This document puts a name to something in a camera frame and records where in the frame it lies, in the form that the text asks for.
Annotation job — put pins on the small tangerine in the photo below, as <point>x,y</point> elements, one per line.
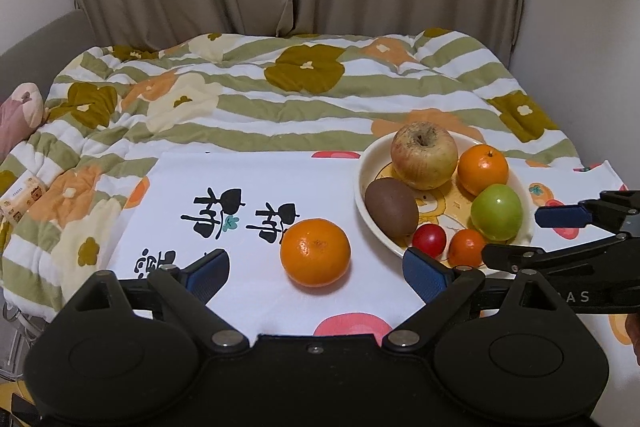
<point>466,247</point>

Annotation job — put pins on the white persimmon print tablecloth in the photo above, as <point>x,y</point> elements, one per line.
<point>250,297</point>

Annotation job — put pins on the brown kiwi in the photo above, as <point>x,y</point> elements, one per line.
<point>391,207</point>

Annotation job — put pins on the red cherry tomato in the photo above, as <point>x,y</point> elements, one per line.
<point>429,240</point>

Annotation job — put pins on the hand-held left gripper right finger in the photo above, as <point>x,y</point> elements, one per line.
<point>425,275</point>

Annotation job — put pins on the yellow red apple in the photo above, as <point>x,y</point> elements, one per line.
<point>425,157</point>

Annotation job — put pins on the large orange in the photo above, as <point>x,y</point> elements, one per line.
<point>315,253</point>

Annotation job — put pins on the medium orange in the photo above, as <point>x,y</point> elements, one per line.
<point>482,171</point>

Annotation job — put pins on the green apple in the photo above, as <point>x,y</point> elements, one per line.
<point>496,213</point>

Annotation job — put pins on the cream duck print bowl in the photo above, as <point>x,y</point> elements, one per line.
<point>377,159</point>

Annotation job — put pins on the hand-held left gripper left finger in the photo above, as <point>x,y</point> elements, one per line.
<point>210,274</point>

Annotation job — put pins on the beige padded headboard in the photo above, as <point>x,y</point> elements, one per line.
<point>40,42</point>

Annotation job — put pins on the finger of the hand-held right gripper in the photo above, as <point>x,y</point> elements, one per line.
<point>550,257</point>
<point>560,215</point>

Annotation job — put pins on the tissue packet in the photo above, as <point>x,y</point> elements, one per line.
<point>22,199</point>

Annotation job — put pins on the green striped flower blanket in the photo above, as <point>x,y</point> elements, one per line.
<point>300,117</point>

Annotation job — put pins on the pink pillow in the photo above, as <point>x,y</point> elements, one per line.
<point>17,117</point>

